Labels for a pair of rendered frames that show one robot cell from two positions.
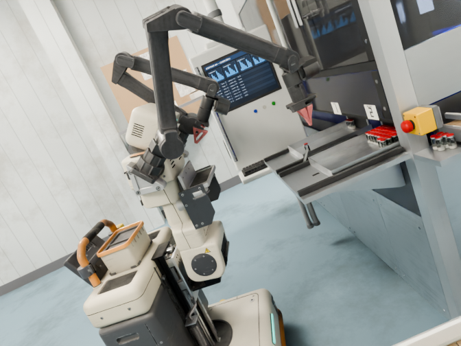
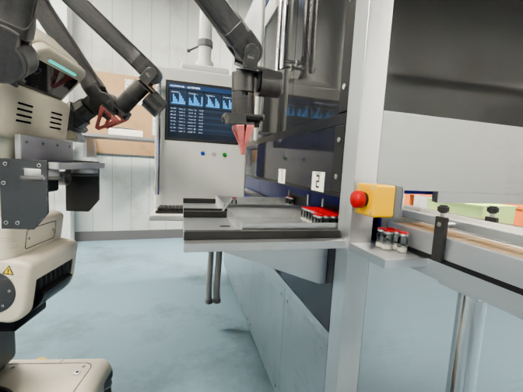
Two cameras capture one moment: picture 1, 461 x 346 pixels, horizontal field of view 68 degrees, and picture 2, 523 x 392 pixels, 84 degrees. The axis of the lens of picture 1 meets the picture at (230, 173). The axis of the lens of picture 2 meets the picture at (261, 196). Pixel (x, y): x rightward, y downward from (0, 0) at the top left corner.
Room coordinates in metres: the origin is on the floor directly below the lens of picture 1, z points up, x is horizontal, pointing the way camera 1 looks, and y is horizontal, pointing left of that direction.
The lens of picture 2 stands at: (0.45, -0.18, 1.06)
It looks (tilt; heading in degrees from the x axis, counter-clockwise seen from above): 6 degrees down; 344
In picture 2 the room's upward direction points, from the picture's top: 3 degrees clockwise
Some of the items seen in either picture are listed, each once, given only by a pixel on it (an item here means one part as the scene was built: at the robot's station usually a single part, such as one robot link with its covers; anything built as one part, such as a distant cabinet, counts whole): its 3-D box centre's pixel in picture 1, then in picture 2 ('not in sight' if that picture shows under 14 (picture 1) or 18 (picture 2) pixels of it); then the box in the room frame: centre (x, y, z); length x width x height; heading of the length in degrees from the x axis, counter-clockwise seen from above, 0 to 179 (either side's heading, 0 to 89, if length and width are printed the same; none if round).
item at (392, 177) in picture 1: (357, 187); (268, 262); (1.18, -0.42, 0.80); 0.34 x 0.03 x 0.13; 90
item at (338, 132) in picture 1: (327, 139); (259, 204); (1.60, -0.50, 0.90); 0.34 x 0.26 x 0.04; 90
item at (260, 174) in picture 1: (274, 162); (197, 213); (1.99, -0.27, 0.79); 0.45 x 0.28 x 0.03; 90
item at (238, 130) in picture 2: (309, 112); (247, 136); (1.19, -0.34, 1.13); 0.07 x 0.07 x 0.09; 89
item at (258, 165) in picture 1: (272, 159); (197, 208); (1.96, -0.27, 0.82); 0.40 x 0.14 x 0.02; 89
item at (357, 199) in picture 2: (408, 125); (359, 199); (1.01, -0.57, 0.99); 0.04 x 0.04 x 0.04; 0
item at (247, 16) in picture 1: (257, 44); not in sight; (2.83, -0.61, 1.51); 0.48 x 0.01 x 0.59; 0
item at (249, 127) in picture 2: (302, 114); (237, 136); (1.19, -0.32, 1.13); 0.07 x 0.07 x 0.09; 89
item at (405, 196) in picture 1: (318, 146); (250, 219); (2.12, -0.60, 0.73); 1.98 x 0.01 x 0.25; 0
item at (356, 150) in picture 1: (359, 150); (288, 219); (1.26, -0.50, 0.90); 0.34 x 0.26 x 0.04; 90
